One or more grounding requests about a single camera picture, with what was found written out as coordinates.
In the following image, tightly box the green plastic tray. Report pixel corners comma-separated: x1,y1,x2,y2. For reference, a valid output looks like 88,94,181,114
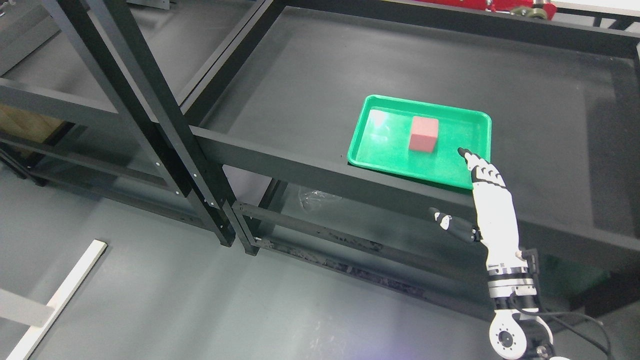
346,95,492,190

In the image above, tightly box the white table leg frame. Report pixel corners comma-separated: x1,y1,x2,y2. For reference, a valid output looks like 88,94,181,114
0,239,109,360

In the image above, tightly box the black metal shelf rack left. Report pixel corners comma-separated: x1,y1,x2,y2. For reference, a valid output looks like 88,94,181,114
1,0,252,251

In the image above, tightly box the pink red block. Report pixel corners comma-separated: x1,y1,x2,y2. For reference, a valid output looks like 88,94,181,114
408,116,440,153

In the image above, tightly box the black metal shelf rack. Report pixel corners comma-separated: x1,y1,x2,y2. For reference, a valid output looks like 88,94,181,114
1,0,252,251
182,0,639,317

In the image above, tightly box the black metal shelf rack middle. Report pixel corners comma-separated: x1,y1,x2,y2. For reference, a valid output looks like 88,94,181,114
182,0,639,317

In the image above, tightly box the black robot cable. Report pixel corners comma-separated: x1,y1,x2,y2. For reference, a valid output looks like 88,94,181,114
525,248,613,360

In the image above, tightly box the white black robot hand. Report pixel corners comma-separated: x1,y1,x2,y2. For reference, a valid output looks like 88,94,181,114
427,147,529,274

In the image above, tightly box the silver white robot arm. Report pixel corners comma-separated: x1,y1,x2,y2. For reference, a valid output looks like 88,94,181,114
487,267,562,360

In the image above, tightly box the clear plastic bag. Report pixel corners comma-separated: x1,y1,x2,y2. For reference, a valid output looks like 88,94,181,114
298,186,343,212

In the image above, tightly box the red metal beam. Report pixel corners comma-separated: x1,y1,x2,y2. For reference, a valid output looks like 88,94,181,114
425,0,558,20

